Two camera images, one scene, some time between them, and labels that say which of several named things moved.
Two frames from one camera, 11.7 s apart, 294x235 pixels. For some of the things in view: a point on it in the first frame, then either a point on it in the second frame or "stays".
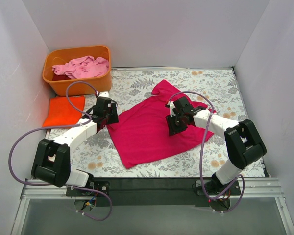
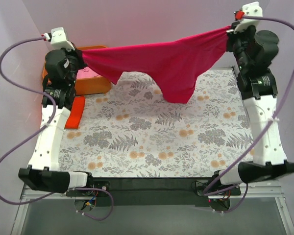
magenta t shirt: x=142 y=131 → x=173 y=62
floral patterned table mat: x=215 y=88 stays
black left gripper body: x=110 y=113 → x=76 y=58
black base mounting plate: x=153 y=192 stays
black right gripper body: x=176 y=125 → x=232 y=39
